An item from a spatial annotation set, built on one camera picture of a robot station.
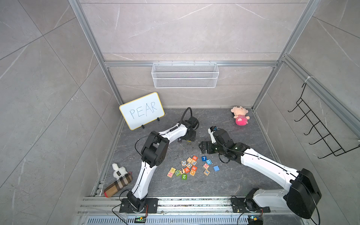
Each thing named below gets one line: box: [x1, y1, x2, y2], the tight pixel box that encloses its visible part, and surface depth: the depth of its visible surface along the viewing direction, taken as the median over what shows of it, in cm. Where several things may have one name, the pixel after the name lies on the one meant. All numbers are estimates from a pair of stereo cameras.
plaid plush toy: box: [103, 163, 133, 198], surface depth 81 cm
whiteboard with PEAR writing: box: [119, 91, 165, 131], surface depth 105 cm
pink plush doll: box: [230, 105, 250, 127], surface depth 112 cm
